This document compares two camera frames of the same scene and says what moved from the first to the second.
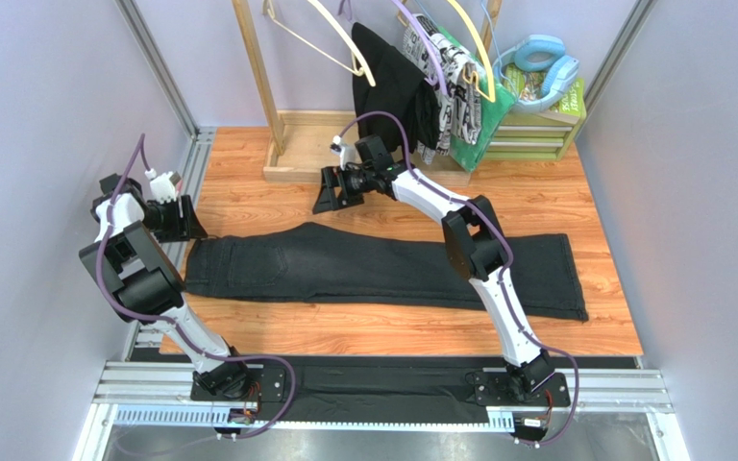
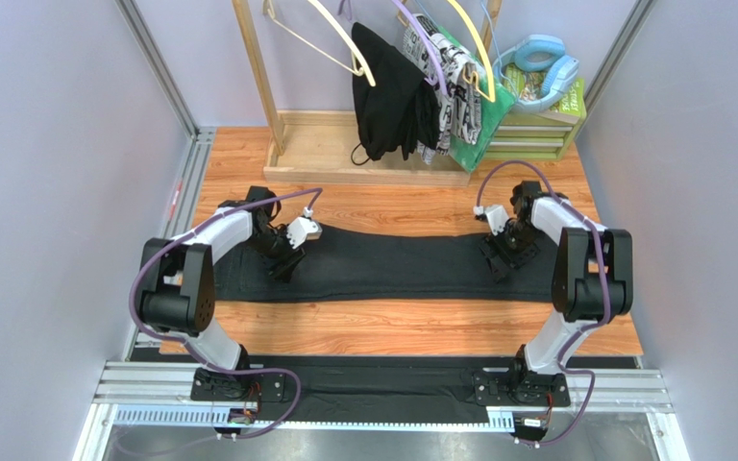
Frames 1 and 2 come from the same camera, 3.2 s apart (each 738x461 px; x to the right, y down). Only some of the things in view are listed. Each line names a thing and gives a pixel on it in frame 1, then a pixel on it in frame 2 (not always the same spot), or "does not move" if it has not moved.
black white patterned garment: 460,110 does not move
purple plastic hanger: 345,6 does not move
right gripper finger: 332,191 -> 497,261
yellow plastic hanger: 486,56 does not move
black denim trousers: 540,279 does not move
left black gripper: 185,227 -> 284,269
